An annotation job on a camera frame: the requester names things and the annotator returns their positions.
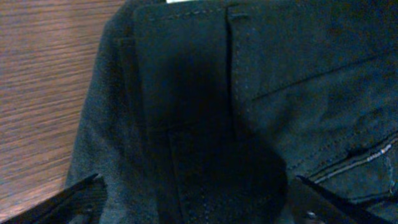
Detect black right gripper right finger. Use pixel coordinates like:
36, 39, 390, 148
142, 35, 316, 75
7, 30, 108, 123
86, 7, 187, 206
287, 176, 390, 224

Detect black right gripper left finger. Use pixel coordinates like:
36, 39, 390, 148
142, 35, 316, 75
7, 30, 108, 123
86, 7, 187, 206
1, 174, 108, 224

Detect black trousers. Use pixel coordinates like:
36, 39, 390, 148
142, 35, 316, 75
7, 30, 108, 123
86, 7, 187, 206
66, 1, 397, 223

